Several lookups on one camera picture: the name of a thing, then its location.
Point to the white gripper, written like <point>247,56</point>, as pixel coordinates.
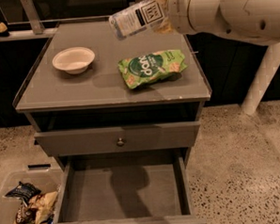
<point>179,8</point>

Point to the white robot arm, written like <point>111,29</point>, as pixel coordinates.
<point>252,21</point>

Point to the grey drawer cabinet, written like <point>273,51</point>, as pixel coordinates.
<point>53,100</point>

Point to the round metal drawer knob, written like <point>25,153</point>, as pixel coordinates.
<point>121,142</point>

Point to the grey top drawer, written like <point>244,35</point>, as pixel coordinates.
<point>104,140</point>

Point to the grey open middle drawer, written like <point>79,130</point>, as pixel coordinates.
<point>131,190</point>

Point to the green snack bag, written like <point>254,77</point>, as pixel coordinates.
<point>143,70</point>

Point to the white paper bowl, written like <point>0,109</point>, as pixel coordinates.
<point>73,60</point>

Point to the tan snack bag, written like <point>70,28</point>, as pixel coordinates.
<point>44,206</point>

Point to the dark blue chip bag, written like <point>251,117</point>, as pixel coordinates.
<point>23,191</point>

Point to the clear plastic storage bin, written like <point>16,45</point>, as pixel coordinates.
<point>46,180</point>

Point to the brown snack bag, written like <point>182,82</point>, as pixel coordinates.
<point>24,215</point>

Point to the left metal bracket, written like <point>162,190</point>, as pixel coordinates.
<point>32,15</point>

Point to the grey wall ledge rail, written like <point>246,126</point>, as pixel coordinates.
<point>29,35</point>

